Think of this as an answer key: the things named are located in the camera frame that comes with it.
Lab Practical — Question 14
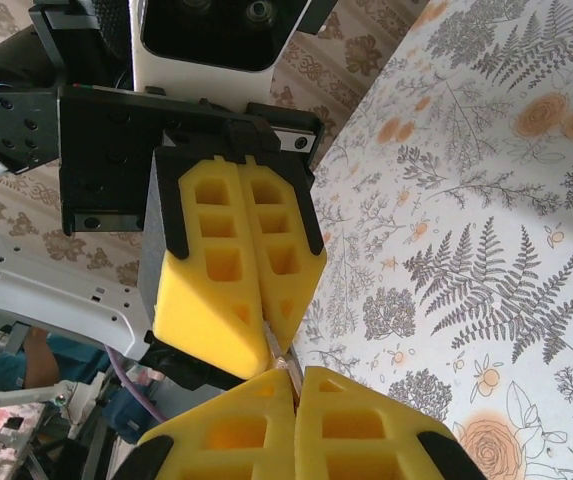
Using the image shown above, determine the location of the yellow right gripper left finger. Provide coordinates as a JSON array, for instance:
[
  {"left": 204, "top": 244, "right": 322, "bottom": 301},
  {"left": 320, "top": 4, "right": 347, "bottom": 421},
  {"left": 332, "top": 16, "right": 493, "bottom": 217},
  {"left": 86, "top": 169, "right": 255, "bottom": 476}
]
[{"left": 110, "top": 368, "right": 300, "bottom": 480}]

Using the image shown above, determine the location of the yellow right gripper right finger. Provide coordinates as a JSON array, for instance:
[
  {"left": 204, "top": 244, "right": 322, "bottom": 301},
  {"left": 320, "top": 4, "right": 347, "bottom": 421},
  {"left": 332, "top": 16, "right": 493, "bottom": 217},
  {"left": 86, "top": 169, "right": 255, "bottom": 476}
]
[{"left": 293, "top": 366, "right": 485, "bottom": 480}]

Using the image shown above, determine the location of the small metal key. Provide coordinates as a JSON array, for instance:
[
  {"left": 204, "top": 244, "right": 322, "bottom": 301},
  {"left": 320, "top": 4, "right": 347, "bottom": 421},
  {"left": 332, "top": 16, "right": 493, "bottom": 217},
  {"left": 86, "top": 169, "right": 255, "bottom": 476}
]
[{"left": 262, "top": 319, "right": 305, "bottom": 397}]

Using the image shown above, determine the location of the person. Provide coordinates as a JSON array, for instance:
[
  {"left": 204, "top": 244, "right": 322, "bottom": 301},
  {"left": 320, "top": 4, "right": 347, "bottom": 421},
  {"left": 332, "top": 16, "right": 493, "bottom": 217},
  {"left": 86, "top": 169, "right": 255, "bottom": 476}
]
[{"left": 0, "top": 327, "right": 110, "bottom": 404}]

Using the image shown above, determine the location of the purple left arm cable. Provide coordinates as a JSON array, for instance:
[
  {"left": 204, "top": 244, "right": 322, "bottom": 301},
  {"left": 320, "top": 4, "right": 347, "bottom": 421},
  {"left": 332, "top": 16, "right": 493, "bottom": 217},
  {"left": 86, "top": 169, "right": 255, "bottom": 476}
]
[{"left": 104, "top": 343, "right": 168, "bottom": 427}]

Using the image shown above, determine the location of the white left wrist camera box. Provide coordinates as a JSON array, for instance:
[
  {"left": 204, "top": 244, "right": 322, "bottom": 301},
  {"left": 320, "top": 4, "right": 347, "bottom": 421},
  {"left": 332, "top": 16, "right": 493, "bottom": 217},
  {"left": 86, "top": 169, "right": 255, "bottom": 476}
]
[{"left": 128, "top": 0, "right": 338, "bottom": 99}]

